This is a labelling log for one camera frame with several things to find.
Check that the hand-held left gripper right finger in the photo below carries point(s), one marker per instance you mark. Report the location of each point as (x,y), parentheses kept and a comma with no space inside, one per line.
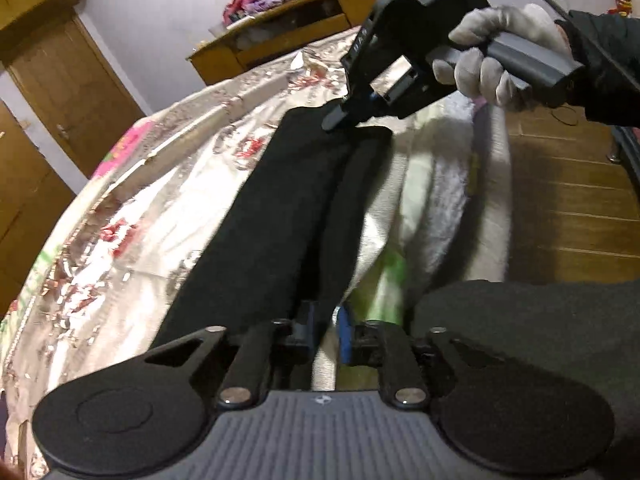
(345,335)

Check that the wooden side cabinet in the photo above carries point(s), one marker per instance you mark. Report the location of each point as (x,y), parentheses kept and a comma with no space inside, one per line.
(280,35)

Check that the metal chair leg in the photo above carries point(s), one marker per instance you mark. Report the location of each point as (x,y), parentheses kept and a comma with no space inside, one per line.
(625,155)

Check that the person's right forearm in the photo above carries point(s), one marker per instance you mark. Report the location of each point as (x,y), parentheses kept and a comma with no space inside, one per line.
(610,60)

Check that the silver floral bedspread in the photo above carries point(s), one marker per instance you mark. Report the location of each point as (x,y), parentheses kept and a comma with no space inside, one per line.
(150,240)

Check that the wooden wardrobe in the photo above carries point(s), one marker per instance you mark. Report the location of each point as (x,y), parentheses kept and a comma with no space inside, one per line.
(25,200)

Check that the black pants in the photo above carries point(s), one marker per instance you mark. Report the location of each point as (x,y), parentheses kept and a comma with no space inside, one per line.
(295,185)

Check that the rubber band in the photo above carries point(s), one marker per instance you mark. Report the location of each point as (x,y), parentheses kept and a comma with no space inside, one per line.
(564,122)

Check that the person's right hand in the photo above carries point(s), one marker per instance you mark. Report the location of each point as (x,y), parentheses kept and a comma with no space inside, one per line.
(520,20)

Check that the person's dark grey clothing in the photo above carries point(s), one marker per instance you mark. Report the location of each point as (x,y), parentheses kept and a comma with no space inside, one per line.
(550,320)

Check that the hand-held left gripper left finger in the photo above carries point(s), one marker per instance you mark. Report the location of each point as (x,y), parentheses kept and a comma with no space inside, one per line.
(307,327)

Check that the wooden door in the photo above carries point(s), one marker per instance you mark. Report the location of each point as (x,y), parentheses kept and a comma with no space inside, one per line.
(75,90)

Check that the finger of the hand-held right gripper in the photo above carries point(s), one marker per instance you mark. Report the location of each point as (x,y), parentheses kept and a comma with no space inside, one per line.
(342,116)
(379,104)

